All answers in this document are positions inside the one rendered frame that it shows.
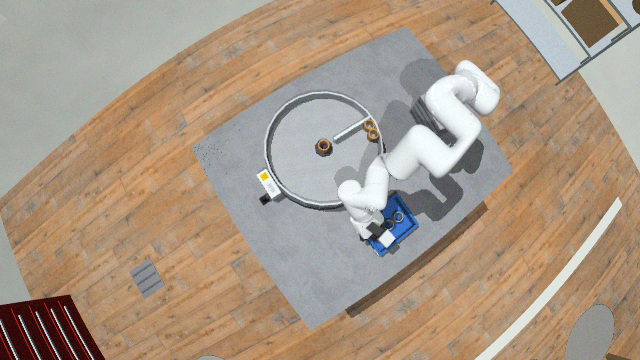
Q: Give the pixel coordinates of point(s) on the blue crate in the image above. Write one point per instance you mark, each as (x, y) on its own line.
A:
(400, 229)

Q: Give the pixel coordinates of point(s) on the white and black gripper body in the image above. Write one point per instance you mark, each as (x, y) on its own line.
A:
(360, 227)

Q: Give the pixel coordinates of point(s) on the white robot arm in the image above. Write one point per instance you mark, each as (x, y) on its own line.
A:
(421, 146)

